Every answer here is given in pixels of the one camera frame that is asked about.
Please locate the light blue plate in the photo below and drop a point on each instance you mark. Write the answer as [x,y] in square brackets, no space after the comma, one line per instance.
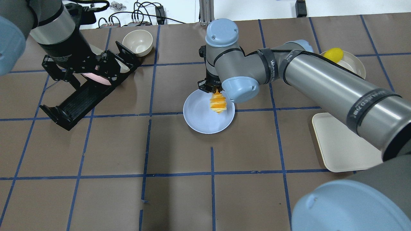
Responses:
[201,118]

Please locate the striped orange bread roll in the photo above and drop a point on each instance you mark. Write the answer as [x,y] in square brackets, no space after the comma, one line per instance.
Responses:
[218,102]

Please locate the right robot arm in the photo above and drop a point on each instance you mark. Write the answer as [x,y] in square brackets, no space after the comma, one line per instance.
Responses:
[371,200]

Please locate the white oval bowl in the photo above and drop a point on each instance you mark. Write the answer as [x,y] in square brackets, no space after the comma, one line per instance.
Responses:
[352,63]

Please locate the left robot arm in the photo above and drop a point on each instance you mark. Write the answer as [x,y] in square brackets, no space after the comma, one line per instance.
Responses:
[55,27]

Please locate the cream plate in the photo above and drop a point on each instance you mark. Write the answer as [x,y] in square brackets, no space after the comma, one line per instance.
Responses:
[98,51]

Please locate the yellow lemon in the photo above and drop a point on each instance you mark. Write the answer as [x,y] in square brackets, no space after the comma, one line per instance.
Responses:
[334,54]

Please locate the pink plate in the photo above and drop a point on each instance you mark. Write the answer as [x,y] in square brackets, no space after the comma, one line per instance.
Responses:
[96,78]

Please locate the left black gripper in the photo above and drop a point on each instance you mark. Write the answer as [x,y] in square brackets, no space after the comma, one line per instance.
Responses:
[68,50]

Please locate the aluminium frame post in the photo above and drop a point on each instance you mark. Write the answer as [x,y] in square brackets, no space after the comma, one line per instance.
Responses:
[206,12]

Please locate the white rectangular tray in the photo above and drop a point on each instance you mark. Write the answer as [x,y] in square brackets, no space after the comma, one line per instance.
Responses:
[341,149]

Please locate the black dish rack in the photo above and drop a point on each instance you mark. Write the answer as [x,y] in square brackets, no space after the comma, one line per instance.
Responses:
[82,101]

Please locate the black power brick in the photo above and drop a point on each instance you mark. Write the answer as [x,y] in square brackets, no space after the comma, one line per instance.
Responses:
[160,15]

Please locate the grey metal clip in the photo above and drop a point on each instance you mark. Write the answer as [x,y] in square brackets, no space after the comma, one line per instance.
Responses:
[117,6]

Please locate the cream bowl in rack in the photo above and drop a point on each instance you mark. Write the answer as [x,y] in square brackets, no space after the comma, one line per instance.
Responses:
[140,42]

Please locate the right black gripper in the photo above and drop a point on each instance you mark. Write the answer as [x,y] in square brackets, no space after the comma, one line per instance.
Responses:
[208,84]

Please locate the black device on desk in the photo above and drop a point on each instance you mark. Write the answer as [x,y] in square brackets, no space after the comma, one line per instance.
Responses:
[300,8]

